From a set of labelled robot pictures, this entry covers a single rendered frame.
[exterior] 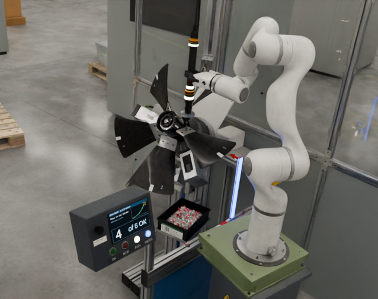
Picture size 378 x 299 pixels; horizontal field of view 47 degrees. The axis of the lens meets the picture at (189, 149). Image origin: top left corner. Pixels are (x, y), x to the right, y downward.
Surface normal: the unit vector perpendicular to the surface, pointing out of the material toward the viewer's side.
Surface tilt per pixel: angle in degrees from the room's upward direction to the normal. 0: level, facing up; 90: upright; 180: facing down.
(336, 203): 90
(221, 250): 1
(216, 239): 1
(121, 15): 90
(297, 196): 90
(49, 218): 0
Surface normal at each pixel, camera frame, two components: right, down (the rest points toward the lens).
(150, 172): 0.06, -0.21
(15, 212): 0.08, -0.89
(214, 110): -0.49, -0.37
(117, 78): -0.63, 0.30
